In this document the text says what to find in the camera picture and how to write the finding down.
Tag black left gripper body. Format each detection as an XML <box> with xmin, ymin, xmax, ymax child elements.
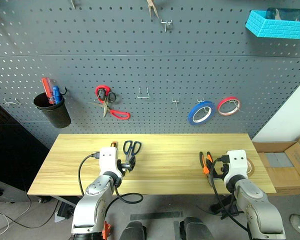
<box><xmin>116</xmin><ymin>159</ymin><xmax>137</xmax><ymax>177</ymax></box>

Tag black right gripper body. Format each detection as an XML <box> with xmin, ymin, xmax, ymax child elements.
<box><xmin>212</xmin><ymin>162</ymin><xmax>228</xmax><ymax>181</ymax></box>

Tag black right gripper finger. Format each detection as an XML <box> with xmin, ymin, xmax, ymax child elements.
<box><xmin>205</xmin><ymin>159</ymin><xmax>215</xmax><ymax>180</ymax></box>

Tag grey metal pegboard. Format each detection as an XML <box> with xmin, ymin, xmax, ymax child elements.
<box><xmin>0</xmin><ymin>0</ymin><xmax>300</xmax><ymax>151</ymax></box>

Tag large black blue scissors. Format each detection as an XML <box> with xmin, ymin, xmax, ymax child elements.
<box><xmin>122</xmin><ymin>140</ymin><xmax>142</xmax><ymax>174</ymax></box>

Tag tan tape roll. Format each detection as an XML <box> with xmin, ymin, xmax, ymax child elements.
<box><xmin>245</xmin><ymin>157</ymin><xmax>257</xmax><ymax>179</ymax></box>

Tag blue tape roll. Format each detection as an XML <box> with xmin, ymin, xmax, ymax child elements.
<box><xmin>187</xmin><ymin>100</ymin><xmax>215</xmax><ymax>127</ymax></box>

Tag dark rounded shape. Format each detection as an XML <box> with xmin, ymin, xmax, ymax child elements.
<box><xmin>119</xmin><ymin>220</ymin><xmax>147</xmax><ymax>240</ymax></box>
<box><xmin>179</xmin><ymin>216</ymin><xmax>215</xmax><ymax>240</ymax></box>

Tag orange clip on robot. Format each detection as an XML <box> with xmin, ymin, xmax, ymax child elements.
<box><xmin>101</xmin><ymin>220</ymin><xmax>112</xmax><ymax>239</ymax></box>

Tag flat brown cardboard box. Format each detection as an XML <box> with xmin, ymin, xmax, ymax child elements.
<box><xmin>250</xmin><ymin>140</ymin><xmax>300</xmax><ymax>196</ymax></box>

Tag red tape roll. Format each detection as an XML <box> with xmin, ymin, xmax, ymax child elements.
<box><xmin>216</xmin><ymin>95</ymin><xmax>242</xmax><ymax>118</ymax></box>

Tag open brown cardboard box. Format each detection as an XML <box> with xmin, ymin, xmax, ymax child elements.
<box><xmin>284</xmin><ymin>130</ymin><xmax>300</xmax><ymax>188</ymax></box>

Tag black cup holder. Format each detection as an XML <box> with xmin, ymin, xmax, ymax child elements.
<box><xmin>33</xmin><ymin>91</ymin><xmax>72</xmax><ymax>129</ymax></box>

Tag black cabinet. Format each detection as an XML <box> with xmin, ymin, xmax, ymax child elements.
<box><xmin>0</xmin><ymin>95</ymin><xmax>51</xmax><ymax>204</ymax></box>

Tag cyan brick pattern basket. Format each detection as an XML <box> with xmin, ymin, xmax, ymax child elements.
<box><xmin>245</xmin><ymin>9</ymin><xmax>300</xmax><ymax>41</ymax></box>

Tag orange black handled pliers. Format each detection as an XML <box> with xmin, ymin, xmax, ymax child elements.
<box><xmin>199</xmin><ymin>150</ymin><xmax>215</xmax><ymax>188</ymax></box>

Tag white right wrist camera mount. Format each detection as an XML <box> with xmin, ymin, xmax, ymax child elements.
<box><xmin>223</xmin><ymin>149</ymin><xmax>249</xmax><ymax>185</ymax></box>

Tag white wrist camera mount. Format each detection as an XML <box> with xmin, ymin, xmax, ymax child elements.
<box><xmin>223</xmin><ymin>149</ymin><xmax>249</xmax><ymax>185</ymax></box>
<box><xmin>98</xmin><ymin>146</ymin><xmax>124</xmax><ymax>179</ymax></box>

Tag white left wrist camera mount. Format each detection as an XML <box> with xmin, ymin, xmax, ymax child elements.
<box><xmin>98</xmin><ymin>146</ymin><xmax>124</xmax><ymax>179</ymax></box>

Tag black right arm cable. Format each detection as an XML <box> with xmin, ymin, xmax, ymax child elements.
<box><xmin>209</xmin><ymin>154</ymin><xmax>254</xmax><ymax>234</ymax></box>

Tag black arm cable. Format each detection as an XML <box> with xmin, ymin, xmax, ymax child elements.
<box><xmin>77</xmin><ymin>152</ymin><xmax>144</xmax><ymax>205</ymax></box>
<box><xmin>209</xmin><ymin>154</ymin><xmax>254</xmax><ymax>234</ymax></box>

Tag red handled scissors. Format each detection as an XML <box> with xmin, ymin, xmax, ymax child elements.
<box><xmin>88</xmin><ymin>84</ymin><xmax>132</xmax><ymax>121</ymax></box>

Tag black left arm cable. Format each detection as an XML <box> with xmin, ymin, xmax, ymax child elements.
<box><xmin>77</xmin><ymin>152</ymin><xmax>144</xmax><ymax>205</ymax></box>

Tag silver wire loop hook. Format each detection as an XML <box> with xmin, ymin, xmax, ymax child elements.
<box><xmin>136</xmin><ymin>86</ymin><xmax>151</xmax><ymax>100</ymax></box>

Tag small black handled scissors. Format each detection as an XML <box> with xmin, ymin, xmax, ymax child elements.
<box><xmin>97</xmin><ymin>89</ymin><xmax>117</xmax><ymax>104</ymax></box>

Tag grey table leg frame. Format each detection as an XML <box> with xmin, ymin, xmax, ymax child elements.
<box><xmin>37</xmin><ymin>195</ymin><xmax>78</xmax><ymax>223</ymax></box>

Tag blue handled screwdriver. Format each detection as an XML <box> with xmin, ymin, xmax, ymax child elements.
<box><xmin>52</xmin><ymin>85</ymin><xmax>63</xmax><ymax>105</ymax></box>

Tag black floor cable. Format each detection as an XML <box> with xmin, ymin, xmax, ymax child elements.
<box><xmin>0</xmin><ymin>201</ymin><xmax>61</xmax><ymax>230</ymax></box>

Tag silver wide wire hook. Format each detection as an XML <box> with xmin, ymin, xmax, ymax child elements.
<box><xmin>3</xmin><ymin>98</ymin><xmax>23</xmax><ymax>107</ymax></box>

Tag white floor cable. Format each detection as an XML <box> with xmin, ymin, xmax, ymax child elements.
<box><xmin>0</xmin><ymin>194</ymin><xmax>34</xmax><ymax>236</ymax></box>

